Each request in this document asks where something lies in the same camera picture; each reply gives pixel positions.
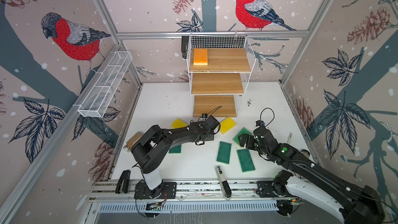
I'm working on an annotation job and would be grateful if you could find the orange sponge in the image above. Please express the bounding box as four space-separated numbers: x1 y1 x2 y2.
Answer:
193 48 208 66

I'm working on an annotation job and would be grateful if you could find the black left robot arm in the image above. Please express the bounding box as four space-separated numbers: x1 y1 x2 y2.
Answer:
130 115 221 194

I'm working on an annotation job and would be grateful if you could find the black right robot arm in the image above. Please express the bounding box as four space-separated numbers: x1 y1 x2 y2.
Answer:
238 126 385 224

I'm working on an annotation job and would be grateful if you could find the light green sponge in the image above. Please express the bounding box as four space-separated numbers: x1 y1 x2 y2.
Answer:
233 128 253 146

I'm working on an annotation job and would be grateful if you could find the clear tube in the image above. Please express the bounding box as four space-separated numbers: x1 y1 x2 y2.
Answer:
287 132 293 145

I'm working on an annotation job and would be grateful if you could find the yellow sponge right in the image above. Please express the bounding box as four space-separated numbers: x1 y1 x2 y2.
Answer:
220 117 236 134

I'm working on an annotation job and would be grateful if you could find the yellow sponge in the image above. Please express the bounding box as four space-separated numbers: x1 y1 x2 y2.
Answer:
220 117 236 134
171 118 188 129

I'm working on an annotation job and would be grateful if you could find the dark green sponge right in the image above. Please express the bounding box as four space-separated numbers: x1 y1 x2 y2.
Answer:
237 149 256 173

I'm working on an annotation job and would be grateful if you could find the dark green sponge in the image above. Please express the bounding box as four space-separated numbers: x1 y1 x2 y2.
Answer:
169 145 182 153
216 141 232 164
237 149 256 173

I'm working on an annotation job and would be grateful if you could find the yellow sponge left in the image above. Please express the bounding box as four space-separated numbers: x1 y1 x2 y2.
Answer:
171 118 188 129

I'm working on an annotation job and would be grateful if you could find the dark green sponge middle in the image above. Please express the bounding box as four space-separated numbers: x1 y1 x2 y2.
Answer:
216 141 232 164

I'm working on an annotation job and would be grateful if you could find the dark green sponge left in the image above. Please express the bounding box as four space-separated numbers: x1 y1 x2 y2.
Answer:
169 145 182 153

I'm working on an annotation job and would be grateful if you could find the small glass jar right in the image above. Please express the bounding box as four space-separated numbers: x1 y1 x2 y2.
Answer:
300 149 311 159

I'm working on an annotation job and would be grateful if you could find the white black handheld scanner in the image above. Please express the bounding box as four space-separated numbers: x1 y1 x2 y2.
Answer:
215 166 232 200

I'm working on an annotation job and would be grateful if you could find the glass spice jar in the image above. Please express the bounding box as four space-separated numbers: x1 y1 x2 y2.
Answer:
123 132 143 152

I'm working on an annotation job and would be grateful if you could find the black stapler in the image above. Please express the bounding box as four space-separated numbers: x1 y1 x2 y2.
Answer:
115 170 131 194

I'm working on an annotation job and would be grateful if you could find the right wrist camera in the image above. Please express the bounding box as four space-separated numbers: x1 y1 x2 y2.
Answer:
256 120 265 127

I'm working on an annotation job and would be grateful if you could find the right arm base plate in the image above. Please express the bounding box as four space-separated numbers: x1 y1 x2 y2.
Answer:
256 180 278 198

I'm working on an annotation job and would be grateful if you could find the white wire wooden shelf unit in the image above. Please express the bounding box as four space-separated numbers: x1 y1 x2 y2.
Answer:
187 35 256 118

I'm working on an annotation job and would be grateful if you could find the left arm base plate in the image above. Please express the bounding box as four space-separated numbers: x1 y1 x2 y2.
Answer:
134 181 177 200

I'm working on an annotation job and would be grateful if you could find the white wire wall basket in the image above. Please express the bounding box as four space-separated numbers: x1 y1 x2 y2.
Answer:
78 51 132 118

